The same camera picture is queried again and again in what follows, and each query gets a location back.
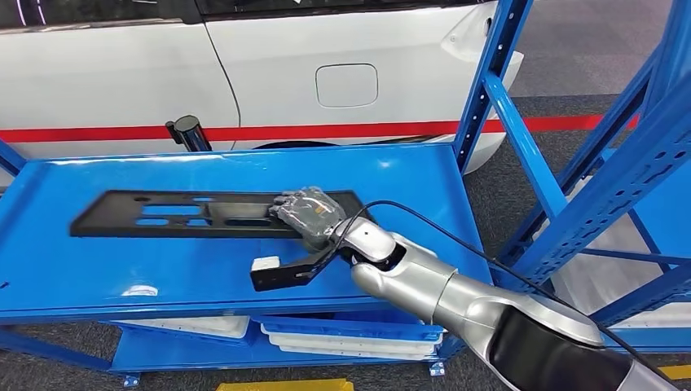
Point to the black plastic frame part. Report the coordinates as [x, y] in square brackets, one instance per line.
[119, 221]

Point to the white wrapped panel stack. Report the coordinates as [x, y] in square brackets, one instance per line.
[604, 270]

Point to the stacked white plastic trays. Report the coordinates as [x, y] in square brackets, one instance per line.
[351, 348]

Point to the black stanchion post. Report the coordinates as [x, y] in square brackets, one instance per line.
[189, 132]

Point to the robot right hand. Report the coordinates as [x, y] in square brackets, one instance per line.
[310, 216]

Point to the white plastic tray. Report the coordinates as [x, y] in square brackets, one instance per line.
[205, 326]

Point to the blue steel shelf rack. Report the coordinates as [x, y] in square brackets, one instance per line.
[664, 216]
[162, 270]

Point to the yellow floor tape square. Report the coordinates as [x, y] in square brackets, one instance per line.
[286, 386]
[677, 372]

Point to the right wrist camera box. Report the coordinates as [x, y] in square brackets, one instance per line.
[280, 278]

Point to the white car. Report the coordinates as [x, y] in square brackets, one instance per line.
[135, 81]

